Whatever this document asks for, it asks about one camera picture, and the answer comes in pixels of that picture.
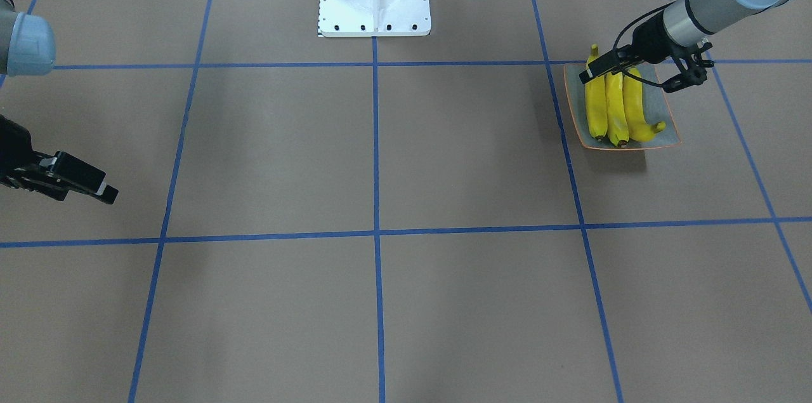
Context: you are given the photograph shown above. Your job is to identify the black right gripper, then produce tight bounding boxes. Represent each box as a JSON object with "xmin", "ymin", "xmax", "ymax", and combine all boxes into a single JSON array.
[{"xmin": 1, "ymin": 115, "xmax": 119, "ymax": 204}]

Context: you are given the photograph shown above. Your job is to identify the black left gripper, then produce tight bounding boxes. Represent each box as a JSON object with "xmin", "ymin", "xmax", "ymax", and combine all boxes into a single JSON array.
[{"xmin": 578, "ymin": 15, "xmax": 673, "ymax": 84}]

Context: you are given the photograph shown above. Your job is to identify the yellow banana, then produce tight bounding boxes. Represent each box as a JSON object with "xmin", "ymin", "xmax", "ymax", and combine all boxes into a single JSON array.
[
  {"xmin": 605, "ymin": 74, "xmax": 630, "ymax": 148},
  {"xmin": 622, "ymin": 68, "xmax": 667, "ymax": 143}
]

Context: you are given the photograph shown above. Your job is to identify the yellow banana top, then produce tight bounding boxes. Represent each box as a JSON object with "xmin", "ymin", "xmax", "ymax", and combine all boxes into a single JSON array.
[{"xmin": 622, "ymin": 68, "xmax": 667, "ymax": 143}]

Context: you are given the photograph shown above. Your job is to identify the yellow banana carried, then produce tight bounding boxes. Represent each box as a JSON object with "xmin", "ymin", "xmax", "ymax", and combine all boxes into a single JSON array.
[{"xmin": 585, "ymin": 75, "xmax": 607, "ymax": 141}]

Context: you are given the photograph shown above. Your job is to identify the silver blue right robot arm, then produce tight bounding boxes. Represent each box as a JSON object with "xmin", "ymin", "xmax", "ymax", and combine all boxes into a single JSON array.
[{"xmin": 1, "ymin": 0, "xmax": 119, "ymax": 204}]

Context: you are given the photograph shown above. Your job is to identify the grey square plate orange rim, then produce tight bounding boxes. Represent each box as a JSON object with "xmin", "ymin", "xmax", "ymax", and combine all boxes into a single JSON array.
[{"xmin": 565, "ymin": 63, "xmax": 681, "ymax": 152}]

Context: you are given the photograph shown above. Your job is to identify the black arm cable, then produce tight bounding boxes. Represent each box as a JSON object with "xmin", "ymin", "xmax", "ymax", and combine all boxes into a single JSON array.
[{"xmin": 613, "ymin": 1, "xmax": 673, "ymax": 55}]

